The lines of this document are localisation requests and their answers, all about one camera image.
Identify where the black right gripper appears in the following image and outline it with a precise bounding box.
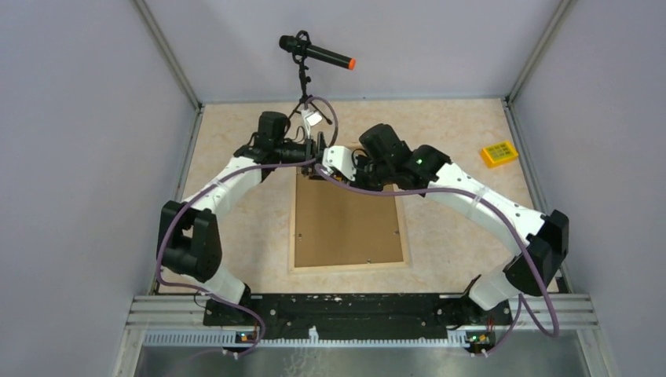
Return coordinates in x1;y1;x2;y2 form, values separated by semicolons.
341;154;393;196

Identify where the white wooden photo frame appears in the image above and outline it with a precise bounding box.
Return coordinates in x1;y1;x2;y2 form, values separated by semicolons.
288;174;411;274

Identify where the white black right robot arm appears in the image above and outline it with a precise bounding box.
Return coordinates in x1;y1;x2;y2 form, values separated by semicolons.
355;123;569;324

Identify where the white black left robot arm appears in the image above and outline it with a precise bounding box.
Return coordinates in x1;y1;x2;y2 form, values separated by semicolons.
156;112;327;325

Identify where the black tripod microphone stand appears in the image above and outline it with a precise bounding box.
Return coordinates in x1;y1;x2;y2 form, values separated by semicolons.
288;30;312;119

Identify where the black microphone orange tip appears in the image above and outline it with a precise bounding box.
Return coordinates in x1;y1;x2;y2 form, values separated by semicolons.
279;35;356;70

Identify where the yellow plastic box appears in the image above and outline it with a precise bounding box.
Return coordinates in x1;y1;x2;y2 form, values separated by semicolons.
480;141;519;168

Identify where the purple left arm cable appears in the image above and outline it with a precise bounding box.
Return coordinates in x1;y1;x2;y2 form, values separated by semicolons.
156;95;339;360

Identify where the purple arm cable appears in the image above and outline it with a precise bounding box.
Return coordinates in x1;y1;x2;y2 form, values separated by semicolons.
312;163;562;357
156;95;339;360

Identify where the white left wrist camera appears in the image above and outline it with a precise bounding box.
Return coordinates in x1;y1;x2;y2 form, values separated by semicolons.
301;104;324;138

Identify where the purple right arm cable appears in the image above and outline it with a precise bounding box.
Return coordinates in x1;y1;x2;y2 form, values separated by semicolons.
312;163;562;357

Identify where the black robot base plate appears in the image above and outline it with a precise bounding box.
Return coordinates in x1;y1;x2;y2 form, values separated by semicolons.
203;293;513;340

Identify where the aluminium rail front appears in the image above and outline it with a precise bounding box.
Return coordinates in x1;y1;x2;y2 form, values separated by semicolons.
126;294;598;350

